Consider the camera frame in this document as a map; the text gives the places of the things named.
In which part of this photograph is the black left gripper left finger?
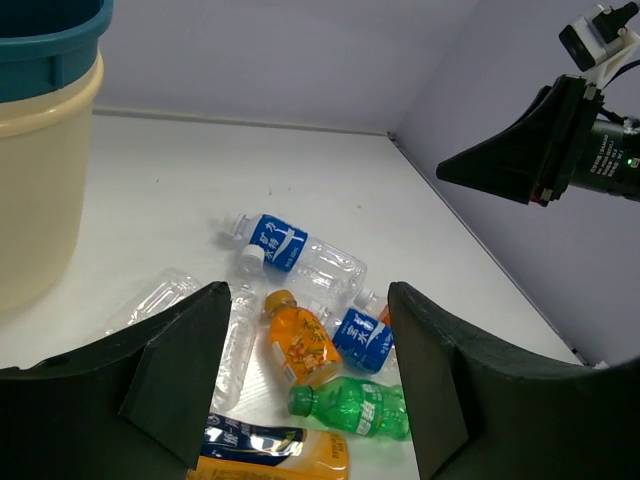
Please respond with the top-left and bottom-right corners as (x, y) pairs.
(1, 282), (231, 479)

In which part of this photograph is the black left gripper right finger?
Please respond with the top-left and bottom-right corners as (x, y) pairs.
(388, 282), (639, 479)

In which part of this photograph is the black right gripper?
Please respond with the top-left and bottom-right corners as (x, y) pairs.
(436, 75), (639, 205)

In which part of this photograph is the yellow bottle dark blue label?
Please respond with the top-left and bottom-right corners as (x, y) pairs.
(186, 413), (350, 479)

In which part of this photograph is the large blue label water bottle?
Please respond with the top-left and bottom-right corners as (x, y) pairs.
(221, 214), (367, 303)

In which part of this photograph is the cream bin with teal rim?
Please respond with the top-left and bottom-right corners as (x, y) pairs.
(1, 1), (114, 311)

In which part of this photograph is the green soda bottle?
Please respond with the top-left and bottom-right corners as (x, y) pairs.
(287, 376), (411, 441)

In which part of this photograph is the clear unlabelled plastic bottle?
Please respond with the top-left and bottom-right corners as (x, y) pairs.
(89, 268), (202, 341)

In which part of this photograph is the small blue label water bottle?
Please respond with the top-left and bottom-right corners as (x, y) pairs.
(305, 301), (395, 375)

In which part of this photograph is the clear crumpled bottle white cap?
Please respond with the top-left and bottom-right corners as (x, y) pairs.
(211, 244), (264, 413)

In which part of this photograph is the orange label drink bottle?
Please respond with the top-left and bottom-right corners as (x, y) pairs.
(353, 287), (391, 326)

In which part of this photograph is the small orange juice bottle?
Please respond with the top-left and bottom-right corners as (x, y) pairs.
(264, 290), (343, 386)

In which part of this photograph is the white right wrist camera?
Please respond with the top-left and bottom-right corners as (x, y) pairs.
(559, 1), (639, 89)

